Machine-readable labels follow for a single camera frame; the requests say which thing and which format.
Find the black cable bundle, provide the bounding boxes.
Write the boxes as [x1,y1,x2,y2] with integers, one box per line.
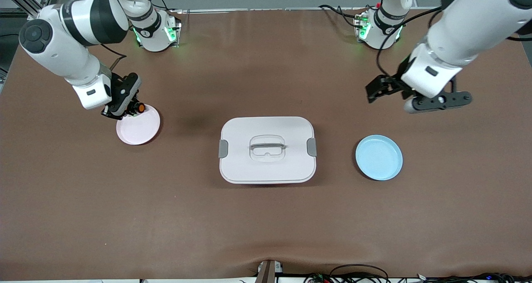
[418,273,532,283]

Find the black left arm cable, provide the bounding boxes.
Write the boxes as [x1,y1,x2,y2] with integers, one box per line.
[376,7,443,79]

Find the black right base cable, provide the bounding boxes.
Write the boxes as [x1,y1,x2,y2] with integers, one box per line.
[139,0,183,14]

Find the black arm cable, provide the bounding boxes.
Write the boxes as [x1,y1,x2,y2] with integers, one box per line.
[100,44,127,74]
[376,7,443,79]

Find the pink round plate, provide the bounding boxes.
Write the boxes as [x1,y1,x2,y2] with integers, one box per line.
[116,105,161,145]

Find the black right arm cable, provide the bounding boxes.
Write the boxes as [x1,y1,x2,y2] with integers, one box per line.
[100,44,127,74]

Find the black looped cable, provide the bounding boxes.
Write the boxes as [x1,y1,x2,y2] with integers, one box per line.
[330,264,390,283]

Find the black left base cables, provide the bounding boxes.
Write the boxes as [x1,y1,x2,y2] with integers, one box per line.
[319,4,368,28]

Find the light blue round plate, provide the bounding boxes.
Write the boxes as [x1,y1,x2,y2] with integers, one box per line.
[355,135,403,181]

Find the aluminium frame post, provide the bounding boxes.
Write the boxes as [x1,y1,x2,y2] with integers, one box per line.
[0,0,57,22]

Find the white lidded storage box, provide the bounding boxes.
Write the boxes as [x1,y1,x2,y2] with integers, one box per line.
[219,116,317,185]

